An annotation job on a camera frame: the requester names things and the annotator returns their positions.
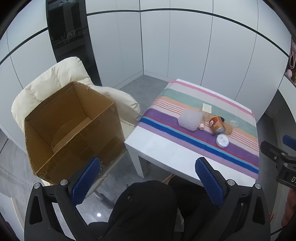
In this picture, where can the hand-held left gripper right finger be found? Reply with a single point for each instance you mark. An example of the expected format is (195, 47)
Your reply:
(209, 180)

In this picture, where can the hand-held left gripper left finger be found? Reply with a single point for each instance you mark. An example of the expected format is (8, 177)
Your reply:
(86, 180)

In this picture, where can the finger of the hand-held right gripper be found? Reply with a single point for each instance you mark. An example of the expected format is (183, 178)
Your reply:
(290, 140)
(271, 151)

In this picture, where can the white round compact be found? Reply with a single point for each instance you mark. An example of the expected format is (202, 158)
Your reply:
(222, 141)

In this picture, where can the beige makeup sponge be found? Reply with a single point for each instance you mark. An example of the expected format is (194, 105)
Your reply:
(228, 129)

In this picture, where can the small clear cosmetic bottle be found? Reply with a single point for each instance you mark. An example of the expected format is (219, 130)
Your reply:
(201, 127)

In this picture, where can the red metal can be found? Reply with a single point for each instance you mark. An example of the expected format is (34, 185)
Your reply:
(216, 126)

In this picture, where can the clear square plastic lid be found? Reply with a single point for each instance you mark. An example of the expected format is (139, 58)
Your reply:
(189, 119)

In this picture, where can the brown cardboard box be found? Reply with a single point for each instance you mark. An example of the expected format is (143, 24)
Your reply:
(69, 111)

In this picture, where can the beige small carton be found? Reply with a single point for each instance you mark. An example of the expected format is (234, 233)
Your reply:
(206, 108)

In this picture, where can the person's right hand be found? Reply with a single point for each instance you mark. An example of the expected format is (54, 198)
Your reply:
(291, 208)

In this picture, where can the white table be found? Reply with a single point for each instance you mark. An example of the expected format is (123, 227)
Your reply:
(157, 148)

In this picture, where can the person's black clothing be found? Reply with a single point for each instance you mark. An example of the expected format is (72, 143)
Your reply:
(143, 208)

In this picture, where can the pink shelf ornaments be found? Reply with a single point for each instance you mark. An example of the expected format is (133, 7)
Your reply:
(292, 55)

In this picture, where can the striped colourful cloth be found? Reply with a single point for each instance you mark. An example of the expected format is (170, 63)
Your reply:
(185, 99)

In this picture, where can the cream padded chair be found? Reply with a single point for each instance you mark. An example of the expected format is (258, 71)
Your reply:
(57, 74)

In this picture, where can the black glass wall panel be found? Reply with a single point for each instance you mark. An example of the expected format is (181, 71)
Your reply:
(67, 34)

